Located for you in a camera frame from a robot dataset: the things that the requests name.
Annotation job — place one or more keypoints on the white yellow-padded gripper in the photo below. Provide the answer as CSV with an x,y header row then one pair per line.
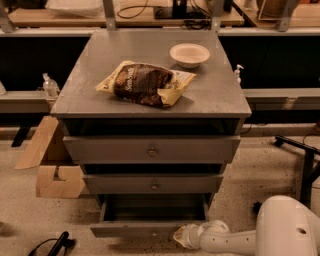
x,y
192,235

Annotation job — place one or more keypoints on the grey bottom drawer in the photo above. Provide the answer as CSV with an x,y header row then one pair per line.
x,y
149,215

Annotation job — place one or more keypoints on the grey drawer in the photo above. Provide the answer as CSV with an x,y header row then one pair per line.
x,y
149,215
153,184
151,149

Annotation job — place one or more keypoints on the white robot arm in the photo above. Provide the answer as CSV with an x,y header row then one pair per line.
x,y
285,227

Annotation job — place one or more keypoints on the grey middle drawer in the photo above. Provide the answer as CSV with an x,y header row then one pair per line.
x,y
153,184

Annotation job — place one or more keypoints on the grey drawer cabinet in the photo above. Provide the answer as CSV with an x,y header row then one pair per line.
x,y
152,113

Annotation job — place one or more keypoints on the grey top drawer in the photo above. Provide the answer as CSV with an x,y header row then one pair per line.
x,y
151,149

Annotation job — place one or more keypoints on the black metal stand base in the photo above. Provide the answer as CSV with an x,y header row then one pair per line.
x,y
310,170

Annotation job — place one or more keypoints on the open cardboard box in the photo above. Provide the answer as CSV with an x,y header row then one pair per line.
x,y
57,176

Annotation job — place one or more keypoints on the brown yellow chip bag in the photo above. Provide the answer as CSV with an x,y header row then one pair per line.
x,y
146,84

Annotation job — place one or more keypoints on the white pump dispenser bottle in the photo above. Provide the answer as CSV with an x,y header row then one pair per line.
x,y
237,72

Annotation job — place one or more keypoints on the white paper bowl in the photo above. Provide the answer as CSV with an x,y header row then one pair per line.
x,y
188,55

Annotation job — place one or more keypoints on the clear plastic bottle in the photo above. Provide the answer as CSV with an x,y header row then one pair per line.
x,y
50,86

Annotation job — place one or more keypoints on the black monitor stand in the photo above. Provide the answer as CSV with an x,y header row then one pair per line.
x,y
178,10

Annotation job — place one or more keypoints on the woven basket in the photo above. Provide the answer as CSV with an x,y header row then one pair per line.
x,y
271,8

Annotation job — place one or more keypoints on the white plastic bag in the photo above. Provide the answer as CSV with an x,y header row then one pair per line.
x,y
84,8

